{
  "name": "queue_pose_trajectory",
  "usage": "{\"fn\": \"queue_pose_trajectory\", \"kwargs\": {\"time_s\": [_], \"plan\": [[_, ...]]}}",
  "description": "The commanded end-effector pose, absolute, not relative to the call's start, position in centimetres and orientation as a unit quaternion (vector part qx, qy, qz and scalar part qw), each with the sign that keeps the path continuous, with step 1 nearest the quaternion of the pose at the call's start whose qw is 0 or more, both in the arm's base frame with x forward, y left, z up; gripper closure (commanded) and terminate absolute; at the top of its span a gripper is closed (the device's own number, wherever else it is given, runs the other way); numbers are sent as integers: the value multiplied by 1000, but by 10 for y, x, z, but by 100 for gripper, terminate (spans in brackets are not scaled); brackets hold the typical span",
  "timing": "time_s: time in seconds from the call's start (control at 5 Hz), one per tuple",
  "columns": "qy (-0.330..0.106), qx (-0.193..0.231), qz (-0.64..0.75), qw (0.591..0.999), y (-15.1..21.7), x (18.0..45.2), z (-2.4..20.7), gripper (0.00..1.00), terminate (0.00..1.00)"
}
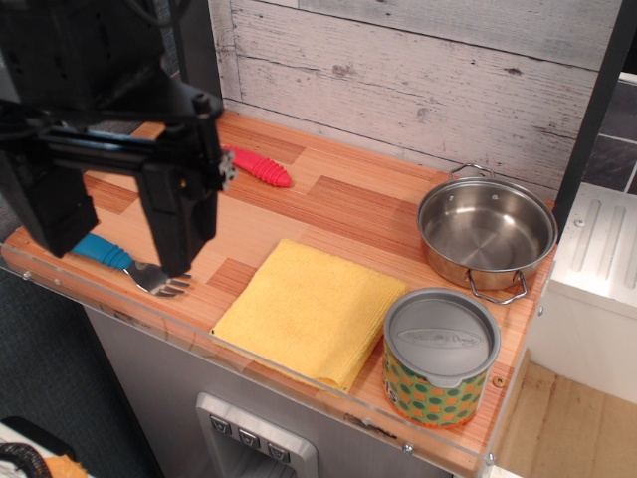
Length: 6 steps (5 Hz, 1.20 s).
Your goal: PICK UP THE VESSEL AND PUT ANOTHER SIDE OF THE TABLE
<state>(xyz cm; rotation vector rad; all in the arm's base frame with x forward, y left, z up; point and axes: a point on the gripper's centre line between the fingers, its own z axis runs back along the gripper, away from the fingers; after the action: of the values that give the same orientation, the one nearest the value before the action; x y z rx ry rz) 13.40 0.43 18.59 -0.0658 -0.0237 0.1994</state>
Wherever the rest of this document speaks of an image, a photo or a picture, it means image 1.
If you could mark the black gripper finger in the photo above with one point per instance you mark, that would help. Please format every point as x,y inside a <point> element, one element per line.
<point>180,205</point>
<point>51,201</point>

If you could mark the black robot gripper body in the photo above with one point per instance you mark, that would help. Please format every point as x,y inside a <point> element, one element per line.
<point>39,98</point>

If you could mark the stainless steel pot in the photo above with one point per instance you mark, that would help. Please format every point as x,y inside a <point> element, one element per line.
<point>485,233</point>

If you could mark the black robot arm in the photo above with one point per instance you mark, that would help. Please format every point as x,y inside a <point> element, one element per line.
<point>111,38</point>

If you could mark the yellow folded cloth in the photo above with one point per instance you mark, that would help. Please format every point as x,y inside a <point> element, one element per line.
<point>311,313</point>

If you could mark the clear acrylic edge guard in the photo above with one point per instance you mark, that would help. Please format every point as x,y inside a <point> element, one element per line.
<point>177,376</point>

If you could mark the grey dispenser panel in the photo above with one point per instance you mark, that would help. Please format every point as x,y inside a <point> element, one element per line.
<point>242,444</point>

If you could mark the orange cloth piece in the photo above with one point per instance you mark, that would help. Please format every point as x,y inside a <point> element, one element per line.
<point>64,467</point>

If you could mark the patterned can with grey lid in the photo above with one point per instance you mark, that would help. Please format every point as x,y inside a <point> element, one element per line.
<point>439,347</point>

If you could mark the white plastic appliance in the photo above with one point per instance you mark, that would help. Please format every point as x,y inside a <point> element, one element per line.
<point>584,327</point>

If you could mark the blue handled fork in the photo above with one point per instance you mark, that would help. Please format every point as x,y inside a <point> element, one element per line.
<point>148,277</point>

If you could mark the dark grey left post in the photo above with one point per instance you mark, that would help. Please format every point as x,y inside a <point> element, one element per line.
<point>197,60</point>

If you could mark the dark grey post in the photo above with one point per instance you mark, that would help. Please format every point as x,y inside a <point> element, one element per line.
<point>618,47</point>
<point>197,60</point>

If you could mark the red handled spoon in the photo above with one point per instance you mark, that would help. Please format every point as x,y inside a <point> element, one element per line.
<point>260,166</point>

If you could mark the dark grey right post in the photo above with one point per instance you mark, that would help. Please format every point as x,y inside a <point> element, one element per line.
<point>618,47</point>

